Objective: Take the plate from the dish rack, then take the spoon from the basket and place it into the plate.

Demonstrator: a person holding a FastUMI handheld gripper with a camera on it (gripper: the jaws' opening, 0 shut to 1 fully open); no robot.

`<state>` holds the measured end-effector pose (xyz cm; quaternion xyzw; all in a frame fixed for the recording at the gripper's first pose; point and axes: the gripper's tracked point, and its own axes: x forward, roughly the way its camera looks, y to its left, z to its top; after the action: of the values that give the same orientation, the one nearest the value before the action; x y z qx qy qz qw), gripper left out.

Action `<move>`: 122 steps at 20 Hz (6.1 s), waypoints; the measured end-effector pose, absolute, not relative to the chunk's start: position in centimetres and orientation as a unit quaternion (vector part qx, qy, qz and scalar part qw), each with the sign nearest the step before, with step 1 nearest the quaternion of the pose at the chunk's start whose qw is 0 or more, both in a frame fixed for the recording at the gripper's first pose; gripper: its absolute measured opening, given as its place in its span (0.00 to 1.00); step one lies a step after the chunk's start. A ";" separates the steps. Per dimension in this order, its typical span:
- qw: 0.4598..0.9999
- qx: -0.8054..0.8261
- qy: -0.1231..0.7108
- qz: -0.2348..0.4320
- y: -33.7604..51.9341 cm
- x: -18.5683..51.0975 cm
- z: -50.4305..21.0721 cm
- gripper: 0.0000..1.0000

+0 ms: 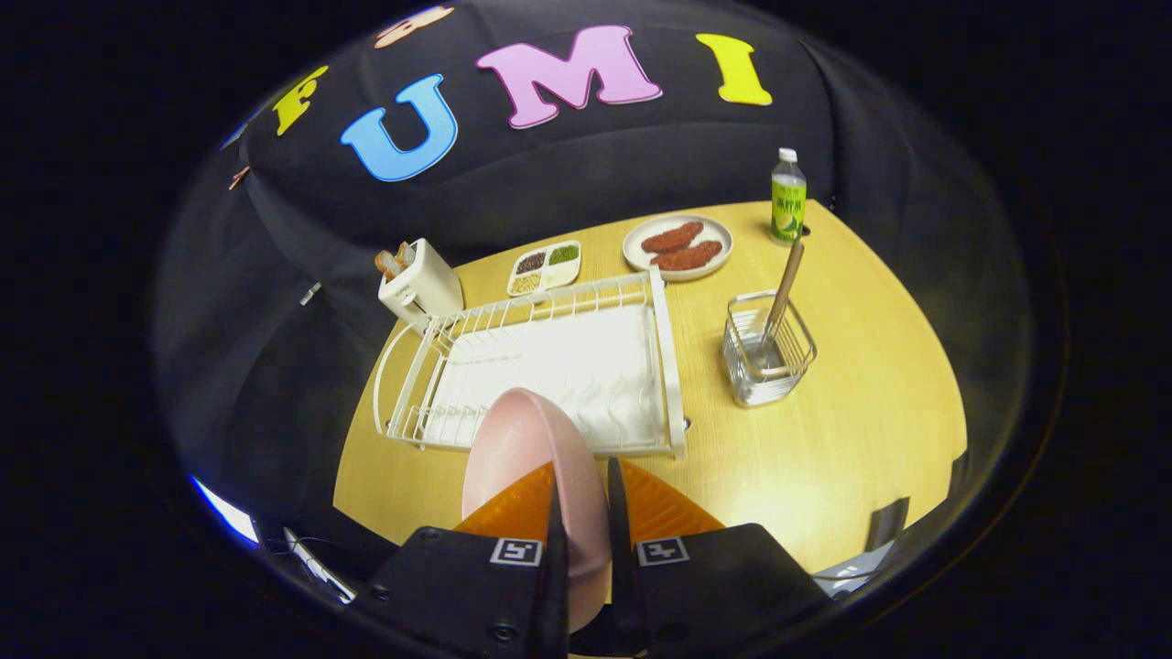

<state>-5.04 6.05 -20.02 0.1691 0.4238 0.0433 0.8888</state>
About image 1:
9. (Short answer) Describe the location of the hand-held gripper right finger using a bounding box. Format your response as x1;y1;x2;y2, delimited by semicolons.
604;456;830;655

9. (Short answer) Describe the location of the white toaster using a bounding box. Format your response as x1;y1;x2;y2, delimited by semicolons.
377;238;465;335

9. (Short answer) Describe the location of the brown sausage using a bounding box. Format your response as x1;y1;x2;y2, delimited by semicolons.
652;241;723;271
641;221;705;254

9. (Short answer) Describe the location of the metal spoon with brown handle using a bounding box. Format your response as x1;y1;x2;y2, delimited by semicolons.
755;240;807;367

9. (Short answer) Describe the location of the white power strip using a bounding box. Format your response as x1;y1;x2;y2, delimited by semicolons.
284;526;358;605

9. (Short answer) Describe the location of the pink plate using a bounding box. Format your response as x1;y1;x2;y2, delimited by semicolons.
461;387;613;634

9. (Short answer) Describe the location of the white divided seed dish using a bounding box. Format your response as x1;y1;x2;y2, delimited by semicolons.
506;240;583;298

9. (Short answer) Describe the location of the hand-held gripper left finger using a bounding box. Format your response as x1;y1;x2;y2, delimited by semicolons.
371;460;570;659

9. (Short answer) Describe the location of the green label drink bottle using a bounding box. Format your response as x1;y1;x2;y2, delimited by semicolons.
770;147;808;246

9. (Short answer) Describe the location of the white round plate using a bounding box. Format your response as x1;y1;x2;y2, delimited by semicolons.
622;214;734;282

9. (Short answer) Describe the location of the metal wire basket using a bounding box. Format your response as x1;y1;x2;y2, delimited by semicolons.
722;290;819;408

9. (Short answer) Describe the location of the white dish rack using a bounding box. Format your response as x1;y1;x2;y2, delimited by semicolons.
373;265;689;460

